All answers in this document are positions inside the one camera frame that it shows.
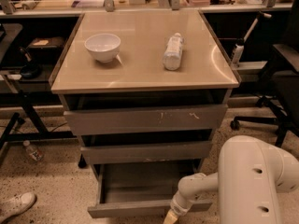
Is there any grey bottom drawer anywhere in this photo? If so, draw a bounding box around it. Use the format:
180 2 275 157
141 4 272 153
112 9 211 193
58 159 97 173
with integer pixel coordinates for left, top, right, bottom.
87 160 214 219

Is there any black desk frame left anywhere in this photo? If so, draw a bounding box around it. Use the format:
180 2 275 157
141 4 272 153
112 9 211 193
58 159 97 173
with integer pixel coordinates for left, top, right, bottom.
0 22 76 167

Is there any water bottle on floor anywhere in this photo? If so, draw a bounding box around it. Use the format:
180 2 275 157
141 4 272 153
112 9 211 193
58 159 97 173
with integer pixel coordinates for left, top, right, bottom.
23 140 43 161

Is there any grey top drawer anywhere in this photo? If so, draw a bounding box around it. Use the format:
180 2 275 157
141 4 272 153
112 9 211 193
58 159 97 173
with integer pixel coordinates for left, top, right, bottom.
64 105 227 135

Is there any white sneaker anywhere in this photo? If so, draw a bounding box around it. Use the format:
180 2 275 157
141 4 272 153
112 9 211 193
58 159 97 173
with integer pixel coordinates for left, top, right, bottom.
0 192 36 224

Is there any white plastic bottle lying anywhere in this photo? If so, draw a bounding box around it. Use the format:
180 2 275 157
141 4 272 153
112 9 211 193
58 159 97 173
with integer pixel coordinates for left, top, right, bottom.
163 33 183 71

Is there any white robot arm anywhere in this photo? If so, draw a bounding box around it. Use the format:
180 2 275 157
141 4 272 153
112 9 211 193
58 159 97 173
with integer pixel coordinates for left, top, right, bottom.
164 135 299 224

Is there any black office chair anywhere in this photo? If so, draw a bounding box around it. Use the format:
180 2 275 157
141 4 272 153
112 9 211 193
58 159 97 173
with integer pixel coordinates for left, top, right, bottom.
230 0 299 147

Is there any black box with label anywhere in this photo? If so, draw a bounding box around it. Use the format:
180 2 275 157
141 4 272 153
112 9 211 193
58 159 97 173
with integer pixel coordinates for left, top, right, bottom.
27 36 65 57

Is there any black round device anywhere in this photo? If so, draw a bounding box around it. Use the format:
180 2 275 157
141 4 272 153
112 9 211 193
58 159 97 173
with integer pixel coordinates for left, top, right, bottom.
18 46 44 80

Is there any grey drawer cabinet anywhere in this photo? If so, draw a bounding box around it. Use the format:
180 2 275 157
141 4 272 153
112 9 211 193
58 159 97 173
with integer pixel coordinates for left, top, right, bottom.
48 8 242 173

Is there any white bowl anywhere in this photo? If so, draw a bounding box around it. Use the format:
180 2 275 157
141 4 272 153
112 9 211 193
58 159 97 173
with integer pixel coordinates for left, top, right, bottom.
84 34 121 63

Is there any grey middle drawer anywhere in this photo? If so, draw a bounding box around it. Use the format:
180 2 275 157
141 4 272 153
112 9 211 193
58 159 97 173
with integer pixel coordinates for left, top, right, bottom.
81 141 212 164

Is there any grey drawer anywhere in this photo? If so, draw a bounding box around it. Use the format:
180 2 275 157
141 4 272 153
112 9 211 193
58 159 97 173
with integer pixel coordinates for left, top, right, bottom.
81 141 212 164
64 105 227 135
87 160 214 219

